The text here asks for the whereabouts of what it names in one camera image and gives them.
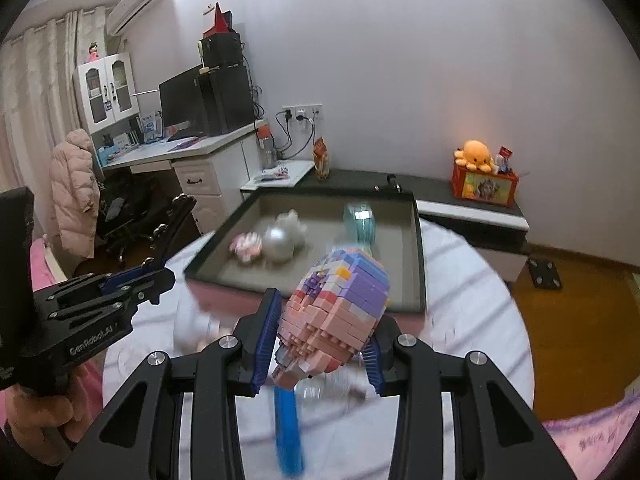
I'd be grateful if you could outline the silver pearl ball toy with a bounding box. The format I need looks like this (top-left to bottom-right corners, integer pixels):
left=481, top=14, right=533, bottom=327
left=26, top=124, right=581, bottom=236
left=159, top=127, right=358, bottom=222
left=262, top=226, right=295, bottom=264

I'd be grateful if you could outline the snack bag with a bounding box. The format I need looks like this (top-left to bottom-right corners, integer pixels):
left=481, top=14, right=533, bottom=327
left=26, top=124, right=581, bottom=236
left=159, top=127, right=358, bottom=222
left=314, top=136, right=330, bottom=181

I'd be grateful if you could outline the teal item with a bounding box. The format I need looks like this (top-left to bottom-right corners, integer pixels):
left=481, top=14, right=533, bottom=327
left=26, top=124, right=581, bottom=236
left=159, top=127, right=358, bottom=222
left=343, top=203, right=376, bottom=255

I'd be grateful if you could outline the pink floral quilt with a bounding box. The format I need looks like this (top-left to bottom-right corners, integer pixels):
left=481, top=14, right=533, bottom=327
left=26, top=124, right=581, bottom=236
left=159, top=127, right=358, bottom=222
left=542, top=392, right=639, bottom=479

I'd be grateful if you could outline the orange octopus plush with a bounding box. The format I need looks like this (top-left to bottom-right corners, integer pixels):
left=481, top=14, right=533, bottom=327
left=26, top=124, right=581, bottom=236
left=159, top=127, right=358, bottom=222
left=454, top=140, right=497, bottom=174

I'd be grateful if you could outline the white air conditioner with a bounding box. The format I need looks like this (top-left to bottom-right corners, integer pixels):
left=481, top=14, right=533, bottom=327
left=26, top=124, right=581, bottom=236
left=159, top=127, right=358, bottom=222
left=105, top=0, right=160, bottom=37

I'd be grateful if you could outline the black computer tower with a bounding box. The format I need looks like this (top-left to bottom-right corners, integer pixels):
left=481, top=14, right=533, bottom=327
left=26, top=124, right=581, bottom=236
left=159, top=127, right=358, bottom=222
left=198, top=65, right=255, bottom=136

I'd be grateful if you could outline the black computer monitor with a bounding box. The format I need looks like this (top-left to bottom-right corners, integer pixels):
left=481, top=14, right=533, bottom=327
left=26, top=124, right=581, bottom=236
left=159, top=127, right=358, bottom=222
left=160, top=65, right=205, bottom=141

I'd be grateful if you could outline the person's left hand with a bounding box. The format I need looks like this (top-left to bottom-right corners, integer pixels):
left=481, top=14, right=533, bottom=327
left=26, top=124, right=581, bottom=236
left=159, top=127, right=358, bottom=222
left=4, top=365, right=93, bottom=466

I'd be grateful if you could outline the white plush toy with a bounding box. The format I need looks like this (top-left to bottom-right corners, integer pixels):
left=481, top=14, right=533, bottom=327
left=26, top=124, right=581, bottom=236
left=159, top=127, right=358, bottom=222
left=276, top=209, right=308, bottom=248

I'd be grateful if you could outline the pink purple brick figure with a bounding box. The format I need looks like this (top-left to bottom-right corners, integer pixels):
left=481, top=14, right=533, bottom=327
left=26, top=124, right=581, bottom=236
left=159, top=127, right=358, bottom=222
left=271, top=247, right=390, bottom=390

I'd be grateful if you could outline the wall power strip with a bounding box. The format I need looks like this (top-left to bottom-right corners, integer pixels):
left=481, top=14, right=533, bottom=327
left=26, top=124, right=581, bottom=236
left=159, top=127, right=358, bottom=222
left=282, top=104, right=323, bottom=120

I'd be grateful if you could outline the pink white small toy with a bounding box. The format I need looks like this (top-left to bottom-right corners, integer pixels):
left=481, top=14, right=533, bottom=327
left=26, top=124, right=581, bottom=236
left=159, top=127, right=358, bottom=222
left=229, top=231, right=262, bottom=264

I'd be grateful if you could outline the black bathroom scale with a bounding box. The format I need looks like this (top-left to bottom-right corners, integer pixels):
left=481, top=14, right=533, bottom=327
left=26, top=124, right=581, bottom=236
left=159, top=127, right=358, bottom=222
left=527, top=258, right=563, bottom=290

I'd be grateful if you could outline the red picture storage box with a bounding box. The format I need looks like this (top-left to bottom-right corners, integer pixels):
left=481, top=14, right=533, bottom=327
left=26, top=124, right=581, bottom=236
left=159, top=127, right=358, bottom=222
left=451, top=165, right=520, bottom=207

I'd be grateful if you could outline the pink puffer jacket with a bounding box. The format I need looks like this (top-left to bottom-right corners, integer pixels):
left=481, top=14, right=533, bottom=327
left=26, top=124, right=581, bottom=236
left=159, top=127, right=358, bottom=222
left=49, top=129, right=100, bottom=259

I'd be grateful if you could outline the black massage gun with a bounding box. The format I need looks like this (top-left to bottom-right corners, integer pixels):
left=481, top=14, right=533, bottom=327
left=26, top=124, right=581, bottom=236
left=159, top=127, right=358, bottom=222
left=374, top=174, right=402, bottom=193

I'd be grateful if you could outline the orange-lid water bottle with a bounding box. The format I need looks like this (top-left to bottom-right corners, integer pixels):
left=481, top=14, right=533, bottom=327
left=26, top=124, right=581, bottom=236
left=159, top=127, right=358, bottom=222
left=257, top=124, right=278, bottom=169

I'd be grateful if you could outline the black white TV cabinet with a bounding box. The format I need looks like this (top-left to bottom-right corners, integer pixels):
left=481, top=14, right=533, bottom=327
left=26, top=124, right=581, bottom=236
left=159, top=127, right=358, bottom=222
left=298, top=169, right=530, bottom=284

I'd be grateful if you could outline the clear plastic bag item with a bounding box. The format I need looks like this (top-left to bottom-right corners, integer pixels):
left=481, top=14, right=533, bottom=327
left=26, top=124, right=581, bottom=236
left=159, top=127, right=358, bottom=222
left=294, top=376, right=367, bottom=402

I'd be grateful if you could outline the black box on tower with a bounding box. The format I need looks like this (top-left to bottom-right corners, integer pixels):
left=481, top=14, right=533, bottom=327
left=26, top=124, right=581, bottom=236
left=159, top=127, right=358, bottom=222
left=198, top=32, right=243, bottom=68

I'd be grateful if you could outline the white wall cabinet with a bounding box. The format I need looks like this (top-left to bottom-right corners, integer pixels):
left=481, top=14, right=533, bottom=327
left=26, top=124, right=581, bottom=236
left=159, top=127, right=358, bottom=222
left=74, top=53, right=140, bottom=134

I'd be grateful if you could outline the green and pink storage box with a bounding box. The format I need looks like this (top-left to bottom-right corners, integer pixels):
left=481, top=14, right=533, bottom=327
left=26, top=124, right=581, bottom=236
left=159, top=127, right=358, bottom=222
left=184, top=188, right=426, bottom=321

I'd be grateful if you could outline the white desk with drawers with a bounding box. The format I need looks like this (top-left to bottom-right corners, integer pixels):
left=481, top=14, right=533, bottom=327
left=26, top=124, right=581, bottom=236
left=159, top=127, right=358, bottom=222
left=98, top=119, right=317, bottom=233

